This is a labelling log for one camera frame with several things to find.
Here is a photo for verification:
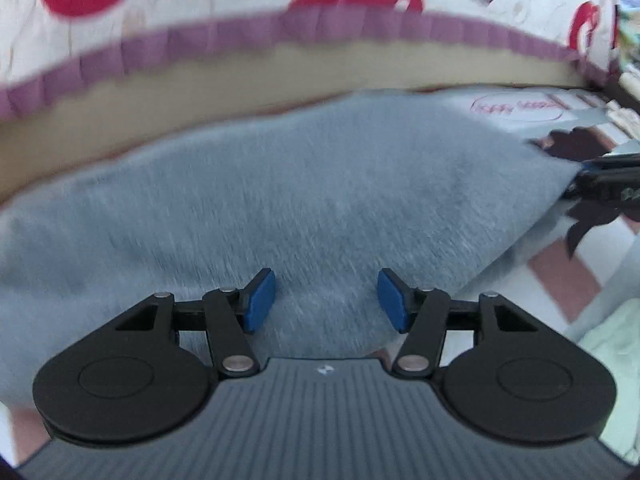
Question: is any checked rug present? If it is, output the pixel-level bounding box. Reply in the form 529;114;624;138
0;85;640;466

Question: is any pale green cloth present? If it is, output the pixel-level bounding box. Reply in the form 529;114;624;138
575;300;640;463

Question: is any colourful clutter pile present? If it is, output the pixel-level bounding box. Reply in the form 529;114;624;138
607;0;640;138

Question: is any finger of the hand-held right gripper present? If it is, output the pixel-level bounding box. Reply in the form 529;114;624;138
562;152;640;201

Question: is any grey fleece garment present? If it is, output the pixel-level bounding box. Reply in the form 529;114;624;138
0;91;583;411

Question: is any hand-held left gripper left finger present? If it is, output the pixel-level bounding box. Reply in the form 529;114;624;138
114;267;277;380

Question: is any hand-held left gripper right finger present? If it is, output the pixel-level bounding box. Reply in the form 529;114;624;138
376;267;540;381

